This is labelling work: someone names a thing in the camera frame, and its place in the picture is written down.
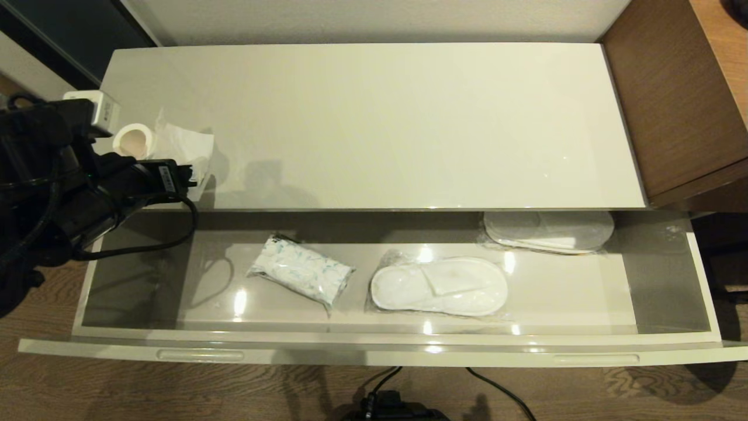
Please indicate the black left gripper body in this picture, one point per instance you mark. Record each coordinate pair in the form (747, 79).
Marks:
(163, 180)

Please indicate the white toilet paper roll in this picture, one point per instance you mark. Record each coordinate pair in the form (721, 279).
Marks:
(181, 143)

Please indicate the white cabinet drawer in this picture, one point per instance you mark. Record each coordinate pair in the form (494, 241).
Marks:
(555, 292)

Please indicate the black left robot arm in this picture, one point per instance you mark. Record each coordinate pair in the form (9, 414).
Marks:
(41, 193)

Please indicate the silver black robot base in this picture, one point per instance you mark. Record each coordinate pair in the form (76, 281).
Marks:
(397, 410)

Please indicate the blue patterned tissue pack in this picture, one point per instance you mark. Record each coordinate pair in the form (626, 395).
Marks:
(304, 272)

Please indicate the dark door panel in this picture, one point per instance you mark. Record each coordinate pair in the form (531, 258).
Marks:
(64, 35)

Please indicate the white glossy cabinet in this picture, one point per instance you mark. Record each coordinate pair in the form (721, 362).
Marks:
(374, 128)

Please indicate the white slippers in plastic bag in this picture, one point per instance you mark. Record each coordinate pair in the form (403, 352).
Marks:
(438, 286)
(549, 231)

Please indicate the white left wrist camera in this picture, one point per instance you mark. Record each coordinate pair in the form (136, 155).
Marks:
(99, 111)

